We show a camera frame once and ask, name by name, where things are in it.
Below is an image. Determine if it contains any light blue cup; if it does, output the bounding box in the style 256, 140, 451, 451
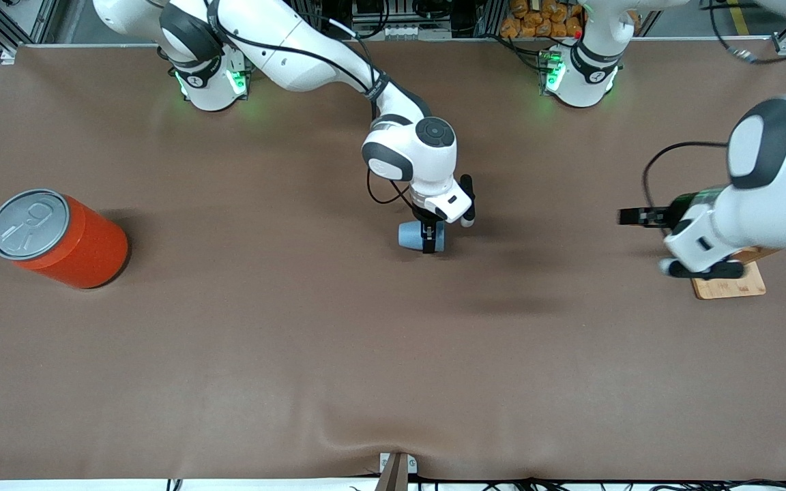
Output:
398, 222, 446, 253

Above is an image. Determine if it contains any wooden cup rack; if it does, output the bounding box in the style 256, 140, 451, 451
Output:
692, 247, 786, 301

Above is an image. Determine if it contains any brown table mat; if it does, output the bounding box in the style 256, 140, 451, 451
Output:
0, 38, 786, 481

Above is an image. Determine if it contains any white terminal block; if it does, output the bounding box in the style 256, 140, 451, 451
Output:
383, 24, 452, 40

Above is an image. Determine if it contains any orange snack packets pile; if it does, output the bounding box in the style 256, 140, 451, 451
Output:
500, 0, 585, 40

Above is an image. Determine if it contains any orange can with silver lid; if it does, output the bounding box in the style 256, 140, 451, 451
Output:
0, 189, 130, 290

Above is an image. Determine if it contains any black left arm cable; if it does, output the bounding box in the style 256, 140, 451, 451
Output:
642, 141, 731, 219

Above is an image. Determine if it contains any grey metal table bracket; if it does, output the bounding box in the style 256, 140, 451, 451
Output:
378, 451, 418, 491

